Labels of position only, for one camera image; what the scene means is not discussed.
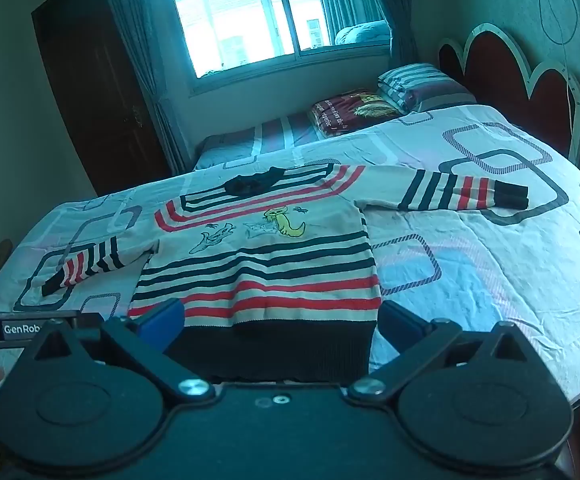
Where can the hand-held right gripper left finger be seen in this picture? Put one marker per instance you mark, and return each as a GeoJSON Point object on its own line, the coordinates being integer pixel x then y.
{"type": "Point", "coordinates": [162, 322]}

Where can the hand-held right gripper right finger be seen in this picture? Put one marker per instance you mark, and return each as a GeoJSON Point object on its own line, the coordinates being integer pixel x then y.
{"type": "Point", "coordinates": [400, 325]}

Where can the striped knit sweater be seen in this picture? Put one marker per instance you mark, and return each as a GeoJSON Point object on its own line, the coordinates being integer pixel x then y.
{"type": "Point", "coordinates": [270, 270]}

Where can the bed with square-patterned sheet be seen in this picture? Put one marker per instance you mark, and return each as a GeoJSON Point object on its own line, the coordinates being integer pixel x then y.
{"type": "Point", "coordinates": [470, 260]}

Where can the bed with striped sheet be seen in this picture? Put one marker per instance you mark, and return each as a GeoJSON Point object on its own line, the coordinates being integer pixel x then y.
{"type": "Point", "coordinates": [240, 147]}

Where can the dark red printed pillow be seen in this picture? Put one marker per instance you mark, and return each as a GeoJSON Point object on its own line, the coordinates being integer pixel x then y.
{"type": "Point", "coordinates": [350, 110]}

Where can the dark wooden door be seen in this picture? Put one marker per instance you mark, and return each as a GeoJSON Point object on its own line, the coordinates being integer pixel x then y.
{"type": "Point", "coordinates": [95, 100]}

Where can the striped pillow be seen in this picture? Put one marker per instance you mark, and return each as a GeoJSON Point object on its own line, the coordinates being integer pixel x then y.
{"type": "Point", "coordinates": [420, 85]}

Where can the long blue curtain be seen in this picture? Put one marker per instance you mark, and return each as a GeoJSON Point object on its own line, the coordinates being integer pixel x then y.
{"type": "Point", "coordinates": [140, 60]}

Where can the red scalloped headboard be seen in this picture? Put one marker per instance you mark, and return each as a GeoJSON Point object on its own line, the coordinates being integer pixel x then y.
{"type": "Point", "coordinates": [500, 75]}

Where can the blue bundle on windowsill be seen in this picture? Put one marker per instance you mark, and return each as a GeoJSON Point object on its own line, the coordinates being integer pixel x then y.
{"type": "Point", "coordinates": [362, 34]}

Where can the window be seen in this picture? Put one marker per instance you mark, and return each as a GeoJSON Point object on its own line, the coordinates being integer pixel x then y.
{"type": "Point", "coordinates": [250, 20]}

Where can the tied blue curtain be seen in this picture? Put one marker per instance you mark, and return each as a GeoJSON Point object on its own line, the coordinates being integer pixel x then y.
{"type": "Point", "coordinates": [395, 5]}

